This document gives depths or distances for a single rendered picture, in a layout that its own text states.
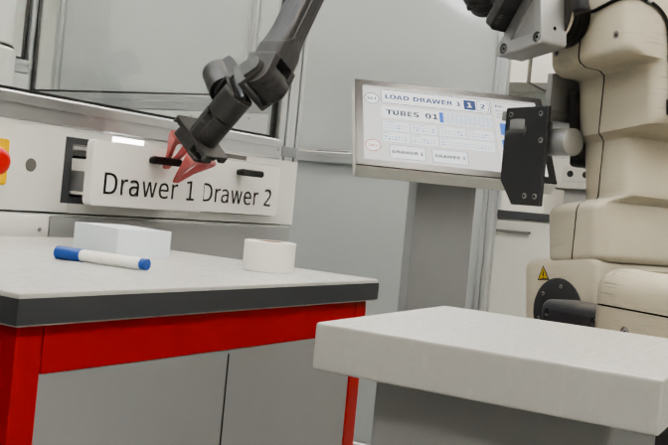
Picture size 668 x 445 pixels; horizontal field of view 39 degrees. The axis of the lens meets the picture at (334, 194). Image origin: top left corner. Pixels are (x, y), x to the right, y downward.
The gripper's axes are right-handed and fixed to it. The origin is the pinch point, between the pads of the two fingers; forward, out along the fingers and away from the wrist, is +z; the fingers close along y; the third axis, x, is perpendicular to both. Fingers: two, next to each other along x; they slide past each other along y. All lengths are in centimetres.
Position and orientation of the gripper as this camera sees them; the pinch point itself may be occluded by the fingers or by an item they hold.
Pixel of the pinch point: (173, 172)
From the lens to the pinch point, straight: 173.0
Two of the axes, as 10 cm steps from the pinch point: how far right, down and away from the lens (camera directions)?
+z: -6.4, 6.8, 3.5
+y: -5.6, -7.3, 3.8
